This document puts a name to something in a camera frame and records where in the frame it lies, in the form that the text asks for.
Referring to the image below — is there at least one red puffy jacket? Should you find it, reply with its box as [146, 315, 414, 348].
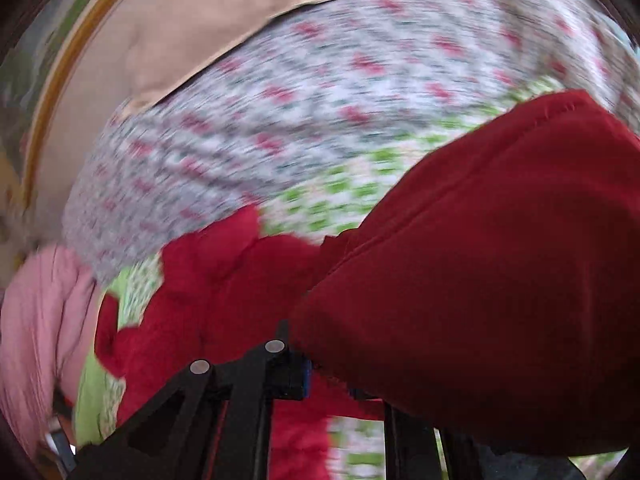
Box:
[94, 91, 639, 479]

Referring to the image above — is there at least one pink cloth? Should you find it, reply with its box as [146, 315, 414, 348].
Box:
[1, 245, 99, 457]

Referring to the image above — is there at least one green white patterned bedsheet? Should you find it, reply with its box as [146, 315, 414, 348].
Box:
[72, 75, 626, 480]

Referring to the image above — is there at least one pink floral quilt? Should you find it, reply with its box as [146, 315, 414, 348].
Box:
[62, 0, 639, 282]

